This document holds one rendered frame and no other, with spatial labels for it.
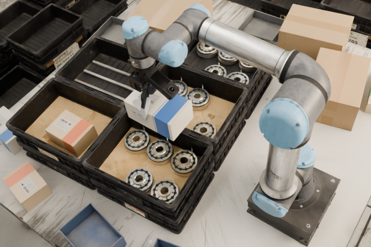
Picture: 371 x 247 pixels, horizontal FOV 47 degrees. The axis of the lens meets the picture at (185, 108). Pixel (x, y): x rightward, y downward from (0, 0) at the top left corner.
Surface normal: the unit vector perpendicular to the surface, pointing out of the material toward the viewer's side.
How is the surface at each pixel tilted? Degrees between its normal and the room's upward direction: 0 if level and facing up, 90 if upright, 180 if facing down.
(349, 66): 0
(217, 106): 0
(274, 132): 83
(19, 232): 0
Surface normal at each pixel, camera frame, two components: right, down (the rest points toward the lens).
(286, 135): -0.59, 0.59
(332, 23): -0.09, -0.63
